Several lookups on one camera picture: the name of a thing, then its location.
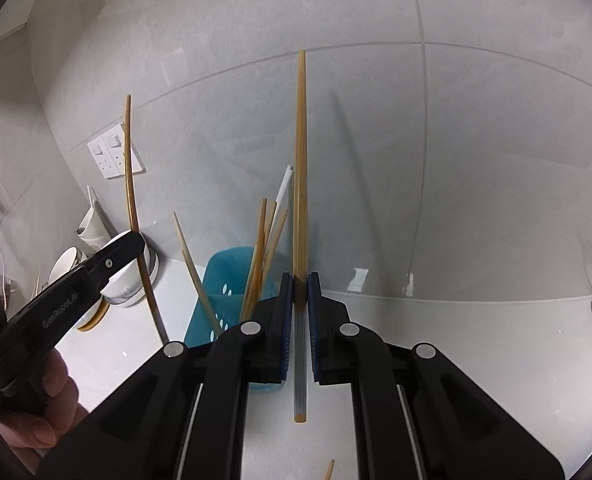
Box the tan wooden chopstick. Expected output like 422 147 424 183
292 49 309 425
252 201 278 311
173 211 223 337
260 209 289 292
241 198 268 321
122 94 169 345

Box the white plastic chopstick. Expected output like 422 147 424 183
270 164 295 233

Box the blue plastic utensil holder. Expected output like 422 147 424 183
183 246 284 396

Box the white patterned bowl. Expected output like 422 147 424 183
48 246 90 287

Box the wooden plate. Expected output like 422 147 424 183
78 301 110 332

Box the person's left hand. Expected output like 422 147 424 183
0 347 91 473

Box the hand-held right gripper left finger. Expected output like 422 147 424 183
36 272 297 480

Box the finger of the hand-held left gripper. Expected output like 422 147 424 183
78 231 148 302

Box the white ribbed plate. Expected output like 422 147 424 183
141 244 158 288

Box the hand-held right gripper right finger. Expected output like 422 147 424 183
307 271 564 480

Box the white ceramic bowl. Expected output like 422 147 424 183
100 230 153 307

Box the white wall socket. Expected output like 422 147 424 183
87 137 120 180
104 127 145 176

